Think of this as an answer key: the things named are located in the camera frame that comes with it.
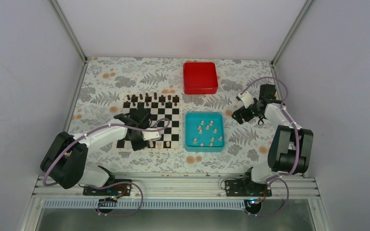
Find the aluminium corner frame post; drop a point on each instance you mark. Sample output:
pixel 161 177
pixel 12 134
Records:
pixel 68 29

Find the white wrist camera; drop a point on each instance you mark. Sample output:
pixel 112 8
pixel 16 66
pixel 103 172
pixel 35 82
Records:
pixel 246 98
pixel 151 135

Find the red square box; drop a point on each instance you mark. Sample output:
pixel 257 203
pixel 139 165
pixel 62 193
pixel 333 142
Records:
pixel 200 78

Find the aluminium right frame post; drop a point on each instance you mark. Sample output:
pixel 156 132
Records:
pixel 296 23

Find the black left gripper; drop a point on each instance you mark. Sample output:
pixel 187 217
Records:
pixel 136 146

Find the teal square tray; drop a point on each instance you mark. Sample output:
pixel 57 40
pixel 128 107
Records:
pixel 204 132

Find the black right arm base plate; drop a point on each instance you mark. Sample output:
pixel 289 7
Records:
pixel 241 188

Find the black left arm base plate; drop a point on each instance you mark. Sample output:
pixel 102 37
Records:
pixel 117 190

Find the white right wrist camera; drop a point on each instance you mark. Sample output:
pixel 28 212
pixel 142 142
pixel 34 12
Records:
pixel 246 98

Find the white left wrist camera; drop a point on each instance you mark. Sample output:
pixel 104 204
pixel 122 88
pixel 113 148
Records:
pixel 151 135

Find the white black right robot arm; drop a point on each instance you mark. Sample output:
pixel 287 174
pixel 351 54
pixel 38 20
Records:
pixel 290 150

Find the floral patterned table mat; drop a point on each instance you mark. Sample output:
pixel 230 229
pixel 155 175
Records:
pixel 107 79

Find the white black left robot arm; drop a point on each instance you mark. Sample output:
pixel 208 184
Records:
pixel 65 160

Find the black white chessboard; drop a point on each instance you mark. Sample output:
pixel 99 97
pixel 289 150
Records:
pixel 160 116

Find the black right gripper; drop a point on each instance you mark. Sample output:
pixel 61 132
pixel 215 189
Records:
pixel 239 117

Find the aluminium front rail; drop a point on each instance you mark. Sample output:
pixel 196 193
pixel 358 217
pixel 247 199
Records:
pixel 174 192

